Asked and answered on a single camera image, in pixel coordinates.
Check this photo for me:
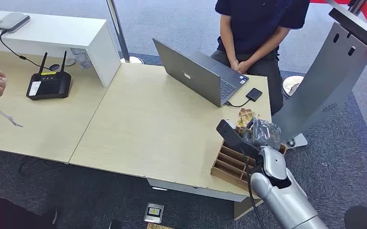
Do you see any seated person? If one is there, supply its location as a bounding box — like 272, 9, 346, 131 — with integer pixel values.
210, 0, 311, 116

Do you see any black hub cable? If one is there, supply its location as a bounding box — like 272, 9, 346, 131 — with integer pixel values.
224, 98, 251, 108

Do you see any clear drinking glass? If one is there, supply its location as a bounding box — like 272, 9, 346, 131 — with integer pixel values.
71, 48, 92, 69

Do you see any operator's leg and shoe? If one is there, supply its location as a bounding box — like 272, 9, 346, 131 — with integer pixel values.
0, 189, 58, 229

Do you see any white desk shelf riser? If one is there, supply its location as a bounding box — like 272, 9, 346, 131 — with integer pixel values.
0, 9, 122, 88

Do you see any gold patterned item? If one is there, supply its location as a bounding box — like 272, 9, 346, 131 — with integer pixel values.
147, 222, 175, 229

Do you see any person's left hand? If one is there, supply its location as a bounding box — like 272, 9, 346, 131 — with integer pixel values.
237, 61, 251, 75

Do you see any black rounded object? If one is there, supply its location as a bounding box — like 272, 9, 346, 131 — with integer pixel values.
344, 206, 367, 229

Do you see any grey metal gate stand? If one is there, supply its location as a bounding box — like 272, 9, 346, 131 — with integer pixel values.
272, 0, 367, 150

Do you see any wooden slotted card holder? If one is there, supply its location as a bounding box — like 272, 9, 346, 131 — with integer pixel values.
210, 125, 288, 194

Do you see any black remote controller with antennas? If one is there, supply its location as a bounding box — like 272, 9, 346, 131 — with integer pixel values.
26, 51, 72, 101

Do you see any round metal stanchion base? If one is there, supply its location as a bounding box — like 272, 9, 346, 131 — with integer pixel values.
282, 75, 305, 99

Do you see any grey laptop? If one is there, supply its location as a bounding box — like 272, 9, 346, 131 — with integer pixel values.
153, 38, 250, 108

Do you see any black device cable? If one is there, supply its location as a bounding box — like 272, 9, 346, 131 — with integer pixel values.
0, 30, 52, 72

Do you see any black square usb hub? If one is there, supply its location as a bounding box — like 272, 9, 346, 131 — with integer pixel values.
246, 88, 263, 103

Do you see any stanchion pole with round base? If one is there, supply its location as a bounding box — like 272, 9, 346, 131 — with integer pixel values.
106, 0, 144, 65

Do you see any orange autumn hotel card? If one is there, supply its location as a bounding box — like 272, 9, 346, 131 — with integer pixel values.
236, 108, 257, 128

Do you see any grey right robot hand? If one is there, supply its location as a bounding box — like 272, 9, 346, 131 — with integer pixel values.
248, 118, 283, 149

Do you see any wooden desk support panel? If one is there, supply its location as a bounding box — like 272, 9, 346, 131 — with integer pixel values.
233, 197, 264, 221

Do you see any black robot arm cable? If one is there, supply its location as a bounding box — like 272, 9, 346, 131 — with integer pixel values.
240, 146, 266, 229

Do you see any metal floor socket box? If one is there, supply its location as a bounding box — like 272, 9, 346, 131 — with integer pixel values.
144, 203, 164, 224

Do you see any grey flat device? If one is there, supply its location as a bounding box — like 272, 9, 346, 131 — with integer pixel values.
0, 12, 31, 33

